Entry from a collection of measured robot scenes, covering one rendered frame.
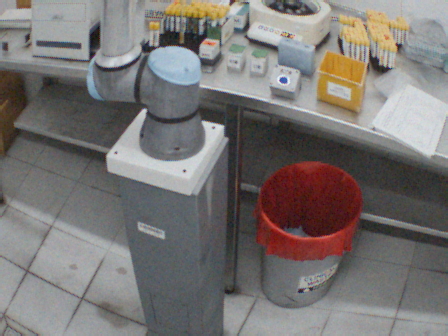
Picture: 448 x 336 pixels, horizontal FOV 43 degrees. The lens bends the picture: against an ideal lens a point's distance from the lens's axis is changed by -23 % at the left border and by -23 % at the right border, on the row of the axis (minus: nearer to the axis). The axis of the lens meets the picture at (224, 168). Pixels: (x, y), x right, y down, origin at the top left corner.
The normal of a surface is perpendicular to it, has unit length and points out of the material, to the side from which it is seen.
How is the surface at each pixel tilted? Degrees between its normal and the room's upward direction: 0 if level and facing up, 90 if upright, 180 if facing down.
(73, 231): 0
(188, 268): 90
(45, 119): 0
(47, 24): 90
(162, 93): 86
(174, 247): 90
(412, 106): 0
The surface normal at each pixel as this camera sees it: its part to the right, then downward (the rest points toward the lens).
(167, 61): 0.17, -0.77
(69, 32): -0.34, 0.62
